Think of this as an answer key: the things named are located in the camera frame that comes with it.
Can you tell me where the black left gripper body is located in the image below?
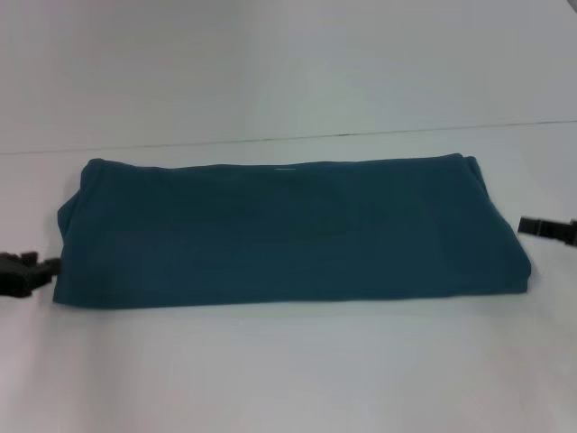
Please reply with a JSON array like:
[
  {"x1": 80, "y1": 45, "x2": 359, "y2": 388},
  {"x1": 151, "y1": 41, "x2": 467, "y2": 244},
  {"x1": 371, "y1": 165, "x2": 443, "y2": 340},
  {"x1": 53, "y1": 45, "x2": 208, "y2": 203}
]
[{"x1": 0, "y1": 250, "x2": 41, "y2": 299}]

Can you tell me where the teal blue t-shirt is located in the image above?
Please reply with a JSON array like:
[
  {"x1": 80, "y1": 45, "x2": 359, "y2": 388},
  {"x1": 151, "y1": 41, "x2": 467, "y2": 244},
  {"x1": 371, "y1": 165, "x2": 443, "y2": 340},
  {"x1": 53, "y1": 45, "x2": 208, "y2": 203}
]
[{"x1": 52, "y1": 152, "x2": 531, "y2": 316}]

